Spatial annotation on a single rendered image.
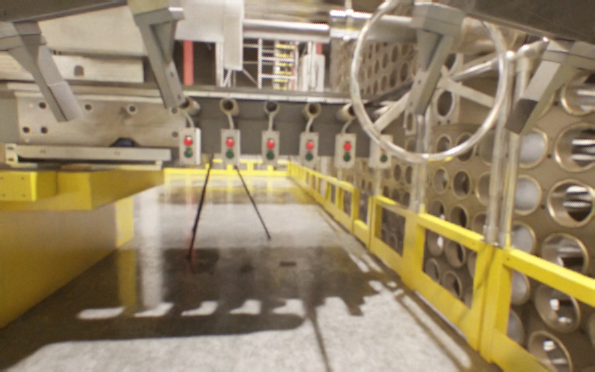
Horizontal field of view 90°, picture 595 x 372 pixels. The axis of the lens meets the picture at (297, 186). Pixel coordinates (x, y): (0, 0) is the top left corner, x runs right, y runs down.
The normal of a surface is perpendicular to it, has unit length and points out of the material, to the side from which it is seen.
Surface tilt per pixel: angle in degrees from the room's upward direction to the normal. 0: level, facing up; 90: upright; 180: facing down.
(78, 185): 90
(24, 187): 90
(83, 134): 90
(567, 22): 114
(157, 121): 90
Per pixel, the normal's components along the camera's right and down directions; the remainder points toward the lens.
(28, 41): 0.99, -0.09
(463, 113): 0.12, 0.12
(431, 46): 0.07, 0.51
